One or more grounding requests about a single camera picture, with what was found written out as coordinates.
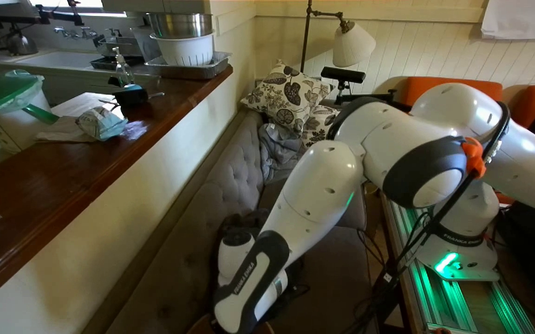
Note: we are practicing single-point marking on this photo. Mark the wooden bar counter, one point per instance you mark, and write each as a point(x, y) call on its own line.
point(64, 178)

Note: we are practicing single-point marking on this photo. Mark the white container green lid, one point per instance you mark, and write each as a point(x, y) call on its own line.
point(1, 117)

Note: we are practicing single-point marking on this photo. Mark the black cup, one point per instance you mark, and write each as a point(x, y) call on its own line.
point(134, 98)

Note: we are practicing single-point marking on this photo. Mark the white window blind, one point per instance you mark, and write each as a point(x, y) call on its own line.
point(521, 18)

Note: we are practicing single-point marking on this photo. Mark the dark grey jersey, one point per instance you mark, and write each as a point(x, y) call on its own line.
point(242, 221)

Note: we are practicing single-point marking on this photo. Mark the floor lamp white shade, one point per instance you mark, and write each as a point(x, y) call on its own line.
point(354, 44)

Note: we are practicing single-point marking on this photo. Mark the stainless steel pot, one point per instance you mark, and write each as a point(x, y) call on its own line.
point(181, 24)

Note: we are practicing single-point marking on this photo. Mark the metal baking tray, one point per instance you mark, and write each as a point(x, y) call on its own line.
point(214, 67)

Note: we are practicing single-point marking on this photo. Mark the large floral pillow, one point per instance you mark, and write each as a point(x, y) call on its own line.
point(289, 94)

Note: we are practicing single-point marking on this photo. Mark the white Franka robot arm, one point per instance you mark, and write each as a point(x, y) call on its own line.
point(316, 185)

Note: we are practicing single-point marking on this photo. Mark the black camera on tripod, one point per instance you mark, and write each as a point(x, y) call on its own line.
point(342, 74)

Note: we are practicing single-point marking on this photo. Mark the white ribbed bowl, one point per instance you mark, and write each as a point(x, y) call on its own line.
point(185, 48)

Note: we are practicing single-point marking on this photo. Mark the small floral pillow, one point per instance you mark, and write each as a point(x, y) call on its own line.
point(320, 122)

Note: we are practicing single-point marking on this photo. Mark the aluminium robot mounting table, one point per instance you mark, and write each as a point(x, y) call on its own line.
point(454, 302)

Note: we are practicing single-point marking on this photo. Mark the light blue face mask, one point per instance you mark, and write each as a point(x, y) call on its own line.
point(101, 122)

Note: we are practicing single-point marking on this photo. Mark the grey crumpled cloth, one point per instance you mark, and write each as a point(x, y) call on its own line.
point(279, 150)

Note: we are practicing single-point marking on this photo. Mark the grey tufted sofa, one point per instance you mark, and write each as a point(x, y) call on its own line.
point(175, 271)

